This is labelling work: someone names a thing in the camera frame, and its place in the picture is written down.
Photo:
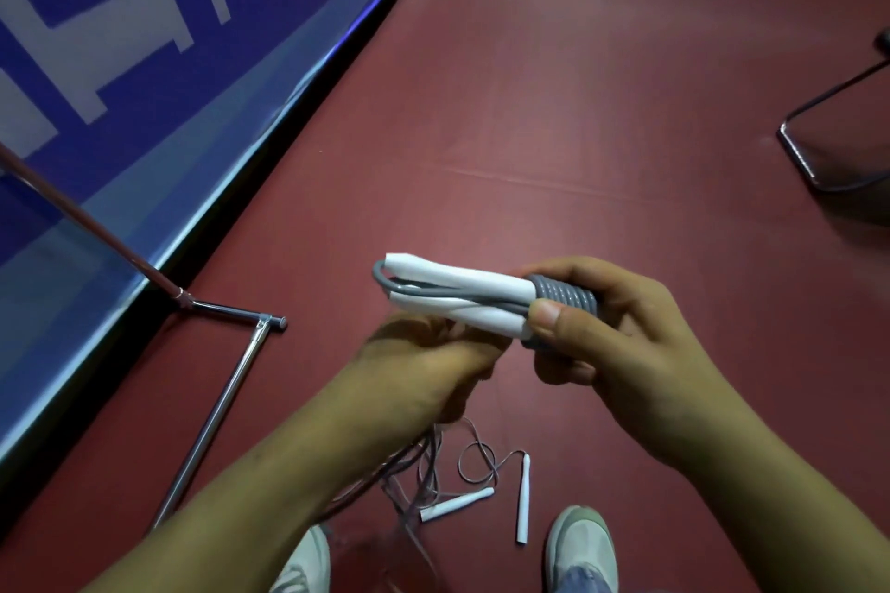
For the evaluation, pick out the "person's left hand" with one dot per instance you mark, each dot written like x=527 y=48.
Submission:
x=410 y=363

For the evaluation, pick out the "person's right hand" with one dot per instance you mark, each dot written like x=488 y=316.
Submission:
x=646 y=349

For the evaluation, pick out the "person's right thumb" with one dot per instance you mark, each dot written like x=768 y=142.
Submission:
x=563 y=325

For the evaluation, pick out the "person's left fingers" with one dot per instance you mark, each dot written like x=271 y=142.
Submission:
x=487 y=353

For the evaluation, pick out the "person's right forearm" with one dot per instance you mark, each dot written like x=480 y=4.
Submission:
x=786 y=509

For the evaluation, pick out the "person's left forearm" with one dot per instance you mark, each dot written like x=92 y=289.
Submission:
x=278 y=488

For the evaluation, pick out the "person's right white shoe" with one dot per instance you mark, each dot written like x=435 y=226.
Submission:
x=577 y=540

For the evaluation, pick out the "person's white shoe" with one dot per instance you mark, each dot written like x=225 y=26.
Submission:
x=577 y=540
x=306 y=565

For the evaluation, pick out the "person's blue jeans leg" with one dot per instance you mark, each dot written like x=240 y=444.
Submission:
x=584 y=582

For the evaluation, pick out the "chrome metal banner stand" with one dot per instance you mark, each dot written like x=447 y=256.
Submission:
x=229 y=391

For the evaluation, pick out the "person's left white shoe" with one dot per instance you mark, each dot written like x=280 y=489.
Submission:
x=306 y=565

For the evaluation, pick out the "blue banner with white print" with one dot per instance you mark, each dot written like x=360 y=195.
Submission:
x=139 y=99

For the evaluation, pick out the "black metal chair frame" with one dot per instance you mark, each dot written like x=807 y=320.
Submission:
x=797 y=155

